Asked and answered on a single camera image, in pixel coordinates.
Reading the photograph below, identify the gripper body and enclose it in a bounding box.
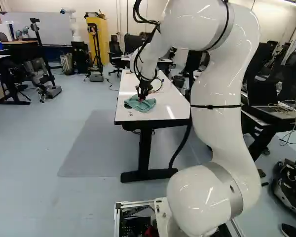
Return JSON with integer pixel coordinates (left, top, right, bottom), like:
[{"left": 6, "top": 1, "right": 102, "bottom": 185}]
[{"left": 136, "top": 78, "right": 153, "bottom": 96}]

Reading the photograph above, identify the green towel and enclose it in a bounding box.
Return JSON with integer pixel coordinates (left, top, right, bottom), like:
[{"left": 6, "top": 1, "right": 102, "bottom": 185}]
[{"left": 123, "top": 96, "right": 157, "bottom": 113}]

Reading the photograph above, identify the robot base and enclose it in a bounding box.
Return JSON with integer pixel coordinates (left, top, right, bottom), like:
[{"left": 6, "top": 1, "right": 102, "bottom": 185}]
[{"left": 114, "top": 197, "right": 240, "bottom": 237}]

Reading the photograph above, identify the white table with black legs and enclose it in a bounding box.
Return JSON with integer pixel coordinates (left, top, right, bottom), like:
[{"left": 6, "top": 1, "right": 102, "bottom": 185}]
[{"left": 113, "top": 69, "right": 192, "bottom": 184}]

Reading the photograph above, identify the black office chair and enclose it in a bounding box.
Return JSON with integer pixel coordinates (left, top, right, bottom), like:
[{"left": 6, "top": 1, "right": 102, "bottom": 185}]
[{"left": 108, "top": 35, "right": 124, "bottom": 78}]

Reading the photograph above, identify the yellow cabinet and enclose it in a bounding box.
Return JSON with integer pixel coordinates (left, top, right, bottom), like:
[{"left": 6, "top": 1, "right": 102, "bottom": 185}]
[{"left": 85, "top": 15, "right": 110, "bottom": 67}]

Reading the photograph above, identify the white robot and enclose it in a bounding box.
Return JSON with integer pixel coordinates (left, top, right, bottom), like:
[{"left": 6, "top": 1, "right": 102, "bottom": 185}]
[{"left": 60, "top": 8, "right": 82, "bottom": 42}]

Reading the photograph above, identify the black laptop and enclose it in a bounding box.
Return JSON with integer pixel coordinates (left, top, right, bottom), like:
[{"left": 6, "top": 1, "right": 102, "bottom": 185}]
[{"left": 245, "top": 78, "right": 296, "bottom": 117}]

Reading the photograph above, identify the black tripod with camera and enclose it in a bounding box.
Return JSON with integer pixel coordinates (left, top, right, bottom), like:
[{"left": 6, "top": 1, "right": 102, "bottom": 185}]
[{"left": 86, "top": 23, "right": 105, "bottom": 82}]

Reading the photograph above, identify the black corrugated hose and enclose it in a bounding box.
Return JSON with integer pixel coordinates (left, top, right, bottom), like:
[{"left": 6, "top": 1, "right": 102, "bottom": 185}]
[{"left": 168, "top": 118, "right": 193, "bottom": 171}]

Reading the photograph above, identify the black camera stand on wheels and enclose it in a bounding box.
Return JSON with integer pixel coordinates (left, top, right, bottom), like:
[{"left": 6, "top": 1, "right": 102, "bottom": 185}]
[{"left": 29, "top": 17, "right": 63, "bottom": 103}]

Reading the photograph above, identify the black desk with cables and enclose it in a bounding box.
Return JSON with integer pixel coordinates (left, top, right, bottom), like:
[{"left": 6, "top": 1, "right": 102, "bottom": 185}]
[{"left": 240, "top": 98, "right": 296, "bottom": 162}]

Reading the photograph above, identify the black frame desk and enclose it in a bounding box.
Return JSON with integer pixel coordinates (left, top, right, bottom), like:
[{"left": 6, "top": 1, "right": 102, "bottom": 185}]
[{"left": 0, "top": 53, "right": 32, "bottom": 106}]

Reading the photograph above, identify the wheeled machine with wires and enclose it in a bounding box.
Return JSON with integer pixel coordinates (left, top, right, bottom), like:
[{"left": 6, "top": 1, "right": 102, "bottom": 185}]
[{"left": 272, "top": 158, "right": 296, "bottom": 218}]

